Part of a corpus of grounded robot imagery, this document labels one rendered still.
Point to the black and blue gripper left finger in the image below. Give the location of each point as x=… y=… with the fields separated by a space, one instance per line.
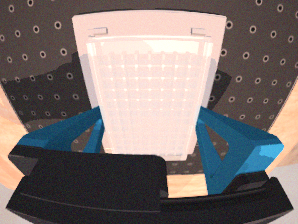
x=60 y=135

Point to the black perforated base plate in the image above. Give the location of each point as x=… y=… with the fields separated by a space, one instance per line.
x=42 y=78

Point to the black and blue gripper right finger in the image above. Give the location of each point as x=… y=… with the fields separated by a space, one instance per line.
x=250 y=149

